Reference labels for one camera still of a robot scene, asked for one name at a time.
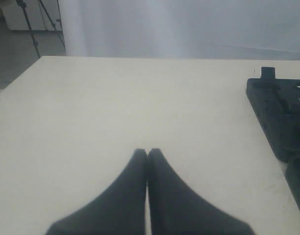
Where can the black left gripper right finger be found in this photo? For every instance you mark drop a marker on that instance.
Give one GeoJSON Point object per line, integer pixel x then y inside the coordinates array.
{"type": "Point", "coordinates": [175, 209]}

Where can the black tripod stand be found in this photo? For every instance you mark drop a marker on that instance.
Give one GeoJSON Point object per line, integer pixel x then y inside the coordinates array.
{"type": "Point", "coordinates": [29, 29]}

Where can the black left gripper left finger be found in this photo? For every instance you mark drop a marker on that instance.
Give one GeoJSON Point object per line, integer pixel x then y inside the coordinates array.
{"type": "Point", "coordinates": [119, 210]}

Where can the black plastic tool case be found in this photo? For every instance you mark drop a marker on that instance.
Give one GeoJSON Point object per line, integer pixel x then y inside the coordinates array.
{"type": "Point", "coordinates": [276, 103]}

